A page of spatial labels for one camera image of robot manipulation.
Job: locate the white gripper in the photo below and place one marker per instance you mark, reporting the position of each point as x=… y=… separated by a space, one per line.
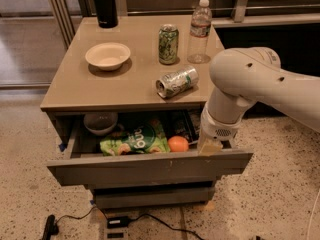
x=218 y=128

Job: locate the grey top drawer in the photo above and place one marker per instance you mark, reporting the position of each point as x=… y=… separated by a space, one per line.
x=82 y=164

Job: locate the grey drawer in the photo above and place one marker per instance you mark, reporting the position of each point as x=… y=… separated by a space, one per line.
x=82 y=164
x=120 y=198

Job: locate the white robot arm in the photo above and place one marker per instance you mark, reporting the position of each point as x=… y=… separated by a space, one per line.
x=243 y=77

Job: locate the grey bottom drawer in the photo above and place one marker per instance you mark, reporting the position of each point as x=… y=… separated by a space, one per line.
x=120 y=198

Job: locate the grey drawer cabinet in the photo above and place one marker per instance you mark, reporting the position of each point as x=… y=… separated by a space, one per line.
x=79 y=88

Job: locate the grey bowl in drawer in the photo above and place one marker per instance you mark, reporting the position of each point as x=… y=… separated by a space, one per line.
x=100 y=123

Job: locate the orange fruit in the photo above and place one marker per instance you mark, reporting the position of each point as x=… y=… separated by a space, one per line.
x=178 y=144

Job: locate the dark snack packet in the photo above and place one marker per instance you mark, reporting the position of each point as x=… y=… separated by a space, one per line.
x=186 y=123

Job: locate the green chip bag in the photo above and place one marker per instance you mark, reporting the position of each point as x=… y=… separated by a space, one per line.
x=148 y=137

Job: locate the lying green soda can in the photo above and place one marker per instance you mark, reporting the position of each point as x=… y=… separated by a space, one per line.
x=171 y=84

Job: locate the black power adapter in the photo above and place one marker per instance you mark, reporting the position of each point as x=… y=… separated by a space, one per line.
x=118 y=222

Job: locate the upright green soda can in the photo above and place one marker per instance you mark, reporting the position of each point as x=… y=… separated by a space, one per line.
x=168 y=44

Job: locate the clear plastic water bottle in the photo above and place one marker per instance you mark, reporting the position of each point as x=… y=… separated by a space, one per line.
x=200 y=27

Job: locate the white paper bowl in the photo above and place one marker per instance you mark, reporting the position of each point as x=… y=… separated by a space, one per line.
x=108 y=56

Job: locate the black plug left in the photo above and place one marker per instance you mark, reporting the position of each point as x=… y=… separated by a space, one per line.
x=50 y=228

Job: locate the black insulated bottle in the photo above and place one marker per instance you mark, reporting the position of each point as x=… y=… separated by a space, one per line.
x=106 y=13

